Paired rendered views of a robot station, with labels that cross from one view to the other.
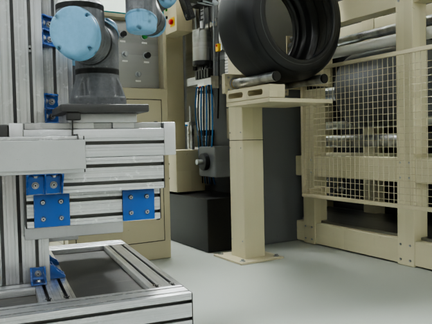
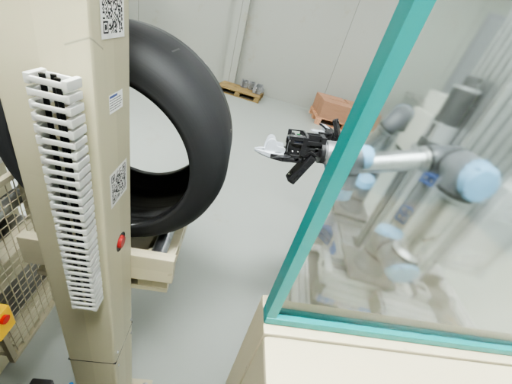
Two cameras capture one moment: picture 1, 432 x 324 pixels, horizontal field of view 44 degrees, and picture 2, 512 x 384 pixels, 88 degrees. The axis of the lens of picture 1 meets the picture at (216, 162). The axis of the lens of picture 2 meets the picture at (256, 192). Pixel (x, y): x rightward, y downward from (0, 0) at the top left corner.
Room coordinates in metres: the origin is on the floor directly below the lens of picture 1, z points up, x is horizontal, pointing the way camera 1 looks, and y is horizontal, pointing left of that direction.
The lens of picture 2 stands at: (3.06, 0.29, 1.54)
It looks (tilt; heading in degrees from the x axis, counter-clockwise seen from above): 32 degrees down; 201
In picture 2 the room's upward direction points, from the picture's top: 17 degrees clockwise
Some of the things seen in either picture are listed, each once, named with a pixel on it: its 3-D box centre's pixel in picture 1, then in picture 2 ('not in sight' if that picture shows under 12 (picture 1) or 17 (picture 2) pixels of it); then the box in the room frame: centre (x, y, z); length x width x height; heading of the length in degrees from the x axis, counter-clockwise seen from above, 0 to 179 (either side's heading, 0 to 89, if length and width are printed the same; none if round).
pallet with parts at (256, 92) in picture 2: not in sight; (241, 88); (-2.66, -3.03, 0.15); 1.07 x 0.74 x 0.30; 112
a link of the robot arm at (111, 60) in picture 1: (96, 44); not in sight; (1.45, 0.32, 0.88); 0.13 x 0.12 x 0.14; 177
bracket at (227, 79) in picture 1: (256, 85); (102, 257); (2.75, -0.22, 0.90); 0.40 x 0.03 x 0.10; 121
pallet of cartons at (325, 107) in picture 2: not in sight; (343, 114); (-3.45, -0.69, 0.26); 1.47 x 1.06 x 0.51; 112
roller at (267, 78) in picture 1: (254, 80); (170, 224); (2.52, -0.19, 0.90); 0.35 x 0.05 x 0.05; 31
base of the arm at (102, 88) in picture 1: (98, 88); not in sight; (1.46, 0.32, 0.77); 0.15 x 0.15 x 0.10
